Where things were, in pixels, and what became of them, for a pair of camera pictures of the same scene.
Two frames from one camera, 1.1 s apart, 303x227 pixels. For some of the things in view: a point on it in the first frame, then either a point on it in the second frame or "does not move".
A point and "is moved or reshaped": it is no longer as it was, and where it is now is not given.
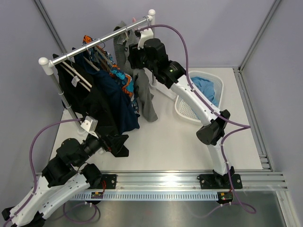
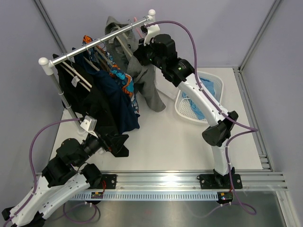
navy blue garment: x=125 y=116 does not move
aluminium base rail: x=263 y=182 does not move
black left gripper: x=115 y=143 does not move
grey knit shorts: x=141 y=76 is moved or reshaped
